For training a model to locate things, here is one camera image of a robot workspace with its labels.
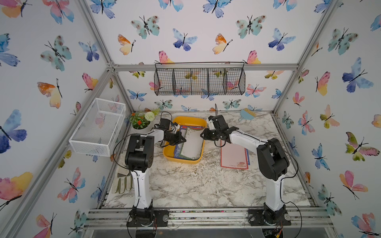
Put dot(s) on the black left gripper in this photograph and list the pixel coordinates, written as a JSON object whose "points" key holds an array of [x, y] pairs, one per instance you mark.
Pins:
{"points": [[179, 136]]}

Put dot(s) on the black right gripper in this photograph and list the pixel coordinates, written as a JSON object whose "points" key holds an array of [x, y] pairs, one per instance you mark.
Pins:
{"points": [[205, 134]]}

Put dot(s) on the red tulip stationery paper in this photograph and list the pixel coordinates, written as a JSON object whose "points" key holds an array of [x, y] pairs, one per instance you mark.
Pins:
{"points": [[234, 157]]}

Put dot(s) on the blue floral stationery paper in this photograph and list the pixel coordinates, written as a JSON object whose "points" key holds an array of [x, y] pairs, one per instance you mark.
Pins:
{"points": [[248, 156]]}

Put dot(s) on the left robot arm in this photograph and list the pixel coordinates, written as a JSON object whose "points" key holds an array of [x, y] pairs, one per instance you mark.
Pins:
{"points": [[139, 159]]}

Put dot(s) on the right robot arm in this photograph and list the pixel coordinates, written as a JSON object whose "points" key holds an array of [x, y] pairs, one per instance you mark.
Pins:
{"points": [[273, 164]]}

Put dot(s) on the blue stationery paper lower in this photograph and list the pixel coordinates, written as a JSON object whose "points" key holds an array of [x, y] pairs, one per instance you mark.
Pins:
{"points": [[176, 150]]}

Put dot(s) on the yellow plastic storage box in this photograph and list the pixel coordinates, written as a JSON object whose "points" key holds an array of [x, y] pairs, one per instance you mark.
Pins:
{"points": [[182, 121]]}

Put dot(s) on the potted artificial flowers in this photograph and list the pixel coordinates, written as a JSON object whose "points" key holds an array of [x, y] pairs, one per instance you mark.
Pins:
{"points": [[142, 119]]}

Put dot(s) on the black wire wall basket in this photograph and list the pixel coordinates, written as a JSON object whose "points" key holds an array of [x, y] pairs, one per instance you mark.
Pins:
{"points": [[205, 78]]}

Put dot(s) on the white mesh wall basket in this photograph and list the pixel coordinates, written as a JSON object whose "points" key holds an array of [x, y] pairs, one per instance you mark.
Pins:
{"points": [[97, 131]]}

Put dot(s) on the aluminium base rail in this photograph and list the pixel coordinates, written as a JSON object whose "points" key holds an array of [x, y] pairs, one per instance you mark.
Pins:
{"points": [[293, 224]]}

